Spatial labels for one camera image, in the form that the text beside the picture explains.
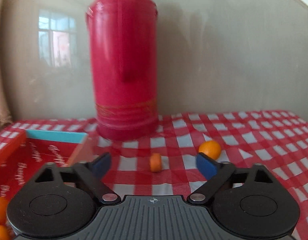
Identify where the beige curtain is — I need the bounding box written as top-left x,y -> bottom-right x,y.
0,0 -> 14,133

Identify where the large orange tangerine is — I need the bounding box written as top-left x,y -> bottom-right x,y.
0,197 -> 9,224

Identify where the red gift box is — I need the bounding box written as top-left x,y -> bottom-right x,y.
0,129 -> 97,201

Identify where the red white checkered tablecloth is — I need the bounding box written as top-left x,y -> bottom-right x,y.
1,111 -> 308,239

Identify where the red thermos flask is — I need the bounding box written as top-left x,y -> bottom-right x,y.
86,0 -> 158,141

